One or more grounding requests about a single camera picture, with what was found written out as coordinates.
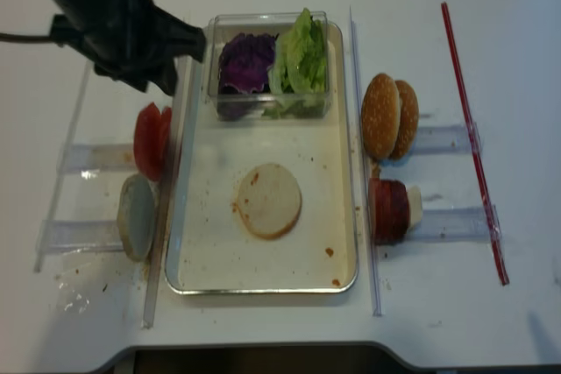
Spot red plastic strip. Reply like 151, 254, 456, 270
440, 2, 510, 286

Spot green lettuce leaves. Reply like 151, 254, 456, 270
263, 8, 328, 119

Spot sesame top bun front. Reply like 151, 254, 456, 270
360, 73, 401, 160

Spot white cheese slice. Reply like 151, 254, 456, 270
407, 186, 423, 229

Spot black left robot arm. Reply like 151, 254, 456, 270
1, 0, 206, 96

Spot sesame top bun rear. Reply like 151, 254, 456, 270
389, 80, 419, 160

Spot metal serving tray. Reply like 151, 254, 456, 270
165, 25, 359, 295

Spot clear acrylic rack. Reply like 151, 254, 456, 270
348, 4, 501, 318
35, 57, 194, 328

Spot tomato slice near tray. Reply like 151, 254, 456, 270
156, 107, 172, 181

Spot sesame bun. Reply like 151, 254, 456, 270
360, 73, 401, 160
389, 80, 419, 160

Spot clear acrylic right rack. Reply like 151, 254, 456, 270
348, 4, 501, 318

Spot purple cabbage leaves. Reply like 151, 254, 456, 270
217, 32, 277, 121

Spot clear acrylic left rack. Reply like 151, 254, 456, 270
35, 57, 194, 328

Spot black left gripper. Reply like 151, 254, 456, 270
50, 0, 206, 96

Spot clear plastic salad container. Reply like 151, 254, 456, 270
206, 9, 332, 121

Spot tomato slice outer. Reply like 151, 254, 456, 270
133, 102, 163, 181

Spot bun half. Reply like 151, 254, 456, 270
117, 173, 156, 262
236, 163, 302, 240

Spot stack of meat slices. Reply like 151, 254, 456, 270
368, 178, 410, 245

